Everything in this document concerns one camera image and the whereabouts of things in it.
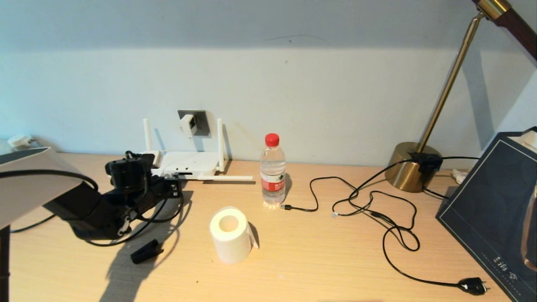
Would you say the grey wall socket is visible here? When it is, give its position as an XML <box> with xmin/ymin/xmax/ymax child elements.
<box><xmin>177</xmin><ymin>110</ymin><xmax>211</xmax><ymax>137</ymax></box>

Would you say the black adapter on lamp base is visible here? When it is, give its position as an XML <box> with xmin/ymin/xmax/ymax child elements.
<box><xmin>407</xmin><ymin>152</ymin><xmax>443</xmax><ymax>177</ymax></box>

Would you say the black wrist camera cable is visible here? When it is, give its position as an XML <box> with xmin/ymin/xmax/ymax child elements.
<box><xmin>0</xmin><ymin>169</ymin><xmax>185</xmax><ymax>247</ymax></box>

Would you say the white router with antennas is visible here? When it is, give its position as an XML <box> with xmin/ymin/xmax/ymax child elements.
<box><xmin>142</xmin><ymin>118</ymin><xmax>255</xmax><ymax>182</ymax></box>

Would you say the dark blue gift bag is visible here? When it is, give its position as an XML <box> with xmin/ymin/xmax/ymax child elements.
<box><xmin>435</xmin><ymin>127</ymin><xmax>537</xmax><ymax>302</ymax></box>

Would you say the water bottle red cap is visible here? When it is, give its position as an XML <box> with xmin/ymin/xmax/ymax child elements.
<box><xmin>260</xmin><ymin>133</ymin><xmax>287</xmax><ymax>209</ymax></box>

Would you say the black lamp power cable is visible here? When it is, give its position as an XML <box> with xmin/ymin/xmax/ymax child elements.
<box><xmin>331</xmin><ymin>178</ymin><xmax>490</xmax><ymax>296</ymax></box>

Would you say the white toilet paper roll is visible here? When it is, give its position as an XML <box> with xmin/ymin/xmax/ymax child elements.
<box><xmin>209</xmin><ymin>206</ymin><xmax>260</xmax><ymax>265</ymax></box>

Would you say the brass desk lamp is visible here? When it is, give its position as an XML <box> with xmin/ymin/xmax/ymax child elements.
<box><xmin>384</xmin><ymin>0</ymin><xmax>537</xmax><ymax>193</ymax></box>

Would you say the black plastic clip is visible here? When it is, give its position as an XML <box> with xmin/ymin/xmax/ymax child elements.
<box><xmin>130</xmin><ymin>239</ymin><xmax>165</xmax><ymax>265</ymax></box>

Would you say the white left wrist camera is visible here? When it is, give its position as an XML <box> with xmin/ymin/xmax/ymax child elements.
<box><xmin>142</xmin><ymin>150</ymin><xmax>163</xmax><ymax>167</ymax></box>

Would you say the white power adapter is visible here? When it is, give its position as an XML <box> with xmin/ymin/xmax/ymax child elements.
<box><xmin>180</xmin><ymin>114</ymin><xmax>198</xmax><ymax>138</ymax></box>

